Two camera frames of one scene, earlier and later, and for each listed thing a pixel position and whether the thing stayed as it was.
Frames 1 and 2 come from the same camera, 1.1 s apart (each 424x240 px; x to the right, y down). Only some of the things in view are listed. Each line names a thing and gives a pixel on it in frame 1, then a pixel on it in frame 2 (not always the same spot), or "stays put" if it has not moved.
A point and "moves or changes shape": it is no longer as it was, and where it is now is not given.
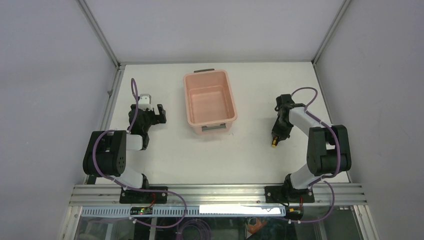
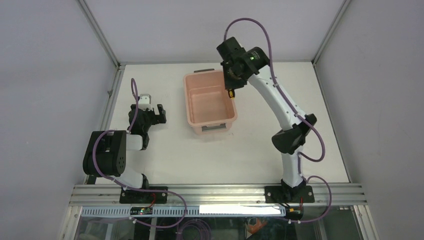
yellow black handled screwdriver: x=274 y=142 moves or changes shape
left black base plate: x=137 y=196 stays put
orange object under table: x=254 y=229 stays put
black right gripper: x=282 y=134 -> x=230 y=84
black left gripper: x=157 y=118 stays put
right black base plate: x=278 y=194 stays put
